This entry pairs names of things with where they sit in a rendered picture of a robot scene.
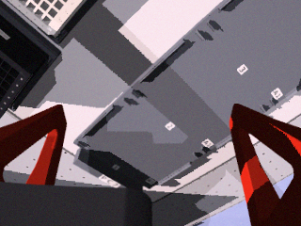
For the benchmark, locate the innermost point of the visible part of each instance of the white well plate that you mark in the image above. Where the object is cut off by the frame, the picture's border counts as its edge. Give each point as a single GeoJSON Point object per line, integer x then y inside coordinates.
{"type": "Point", "coordinates": [38, 11]}

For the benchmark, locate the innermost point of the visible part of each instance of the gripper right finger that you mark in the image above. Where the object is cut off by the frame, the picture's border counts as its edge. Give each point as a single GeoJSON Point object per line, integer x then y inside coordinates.
{"type": "Point", "coordinates": [264, 206]}

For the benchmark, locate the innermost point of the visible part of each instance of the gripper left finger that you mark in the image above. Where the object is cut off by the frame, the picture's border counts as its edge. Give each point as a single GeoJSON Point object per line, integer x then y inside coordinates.
{"type": "Point", "coordinates": [17, 137]}

